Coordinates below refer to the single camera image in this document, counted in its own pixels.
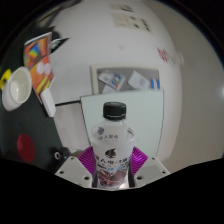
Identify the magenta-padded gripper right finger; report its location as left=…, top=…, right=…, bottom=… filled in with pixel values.
left=127, top=146, right=171, bottom=189

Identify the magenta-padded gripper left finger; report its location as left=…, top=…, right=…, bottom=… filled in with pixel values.
left=54, top=145, right=98, bottom=189

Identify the clear black-capped drink bottle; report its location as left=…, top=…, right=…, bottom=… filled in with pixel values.
left=90, top=101, right=137, bottom=191

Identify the black and red power tool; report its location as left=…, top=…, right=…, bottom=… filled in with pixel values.
left=52, top=146, right=72, bottom=165

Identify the small white flat box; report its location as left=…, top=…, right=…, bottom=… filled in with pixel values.
left=39, top=86, right=57, bottom=118

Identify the blue pinned label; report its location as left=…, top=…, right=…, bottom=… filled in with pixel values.
left=149, top=77, right=161, bottom=91

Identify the white pinned paper sheet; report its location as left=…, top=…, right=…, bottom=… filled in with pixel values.
left=127, top=70, right=151, bottom=91

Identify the colourful pinned flyer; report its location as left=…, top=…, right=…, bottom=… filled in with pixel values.
left=97, top=70, right=126, bottom=91

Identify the grey white-framed pin board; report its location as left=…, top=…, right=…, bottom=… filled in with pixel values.
left=90, top=64, right=161, bottom=95

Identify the colourful printed book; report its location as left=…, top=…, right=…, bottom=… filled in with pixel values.
left=22, top=31, right=55, bottom=103

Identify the black skull flag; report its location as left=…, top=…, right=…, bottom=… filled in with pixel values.
left=49, top=35, right=70, bottom=53

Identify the large white wall poster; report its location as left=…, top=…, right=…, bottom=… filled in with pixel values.
left=112, top=12, right=152, bottom=33

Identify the small white wall poster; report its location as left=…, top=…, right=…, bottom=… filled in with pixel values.
left=109, top=2, right=135, bottom=13

